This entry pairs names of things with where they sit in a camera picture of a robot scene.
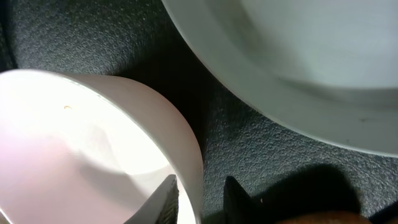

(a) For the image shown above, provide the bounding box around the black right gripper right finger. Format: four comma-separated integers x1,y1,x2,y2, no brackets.
223,176,265,224

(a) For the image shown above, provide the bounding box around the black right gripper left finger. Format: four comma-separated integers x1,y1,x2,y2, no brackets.
124,174,179,224

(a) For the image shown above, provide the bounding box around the white bowl with food scraps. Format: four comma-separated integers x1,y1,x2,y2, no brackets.
1,69,203,223

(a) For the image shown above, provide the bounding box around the round black serving tray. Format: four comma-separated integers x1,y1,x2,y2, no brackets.
1,0,397,223

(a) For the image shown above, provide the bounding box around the orange carrot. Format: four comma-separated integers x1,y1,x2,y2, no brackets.
277,211,371,224

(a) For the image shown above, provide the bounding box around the grey round plate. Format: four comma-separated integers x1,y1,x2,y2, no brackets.
164,0,397,157

